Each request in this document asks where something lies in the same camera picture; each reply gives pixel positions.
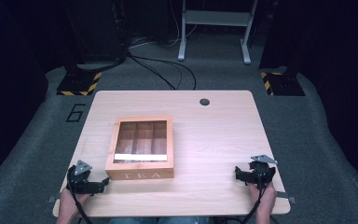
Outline person's blue jeans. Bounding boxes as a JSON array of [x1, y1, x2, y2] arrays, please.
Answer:
[[109, 217, 210, 224]]

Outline wooden tea box glass lid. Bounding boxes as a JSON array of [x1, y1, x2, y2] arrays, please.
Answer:
[[104, 116, 175, 181]]

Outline white floor cables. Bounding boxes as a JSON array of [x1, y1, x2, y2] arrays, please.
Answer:
[[129, 0, 200, 49]]

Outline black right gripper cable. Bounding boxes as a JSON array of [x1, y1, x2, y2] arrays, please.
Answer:
[[213, 161, 269, 224]]

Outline black stand base striped edge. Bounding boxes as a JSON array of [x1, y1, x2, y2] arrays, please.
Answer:
[[259, 66, 306, 97], [56, 63, 103, 97]]

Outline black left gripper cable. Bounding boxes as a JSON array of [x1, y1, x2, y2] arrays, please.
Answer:
[[66, 166, 94, 224]]

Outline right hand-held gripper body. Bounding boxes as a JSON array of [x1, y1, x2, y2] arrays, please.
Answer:
[[248, 154, 279, 189]]

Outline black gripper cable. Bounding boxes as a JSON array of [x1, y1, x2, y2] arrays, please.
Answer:
[[66, 166, 94, 224], [213, 161, 269, 224]]

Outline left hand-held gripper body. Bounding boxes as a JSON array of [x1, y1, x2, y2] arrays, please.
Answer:
[[66, 160, 93, 189]]

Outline person's right hand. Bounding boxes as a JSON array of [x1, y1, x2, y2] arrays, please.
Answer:
[[247, 180, 278, 217]]

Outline person's left hand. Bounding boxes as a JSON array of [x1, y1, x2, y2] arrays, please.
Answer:
[[57, 188, 91, 220]]

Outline white metal stand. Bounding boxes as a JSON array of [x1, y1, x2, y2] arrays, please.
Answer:
[[176, 0, 259, 65]]

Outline black floor cable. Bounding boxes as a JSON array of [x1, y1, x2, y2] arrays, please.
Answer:
[[130, 54, 198, 91], [126, 53, 178, 91]]

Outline grey table bracket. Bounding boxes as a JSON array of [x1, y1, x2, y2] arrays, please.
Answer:
[[276, 191, 297, 205]]

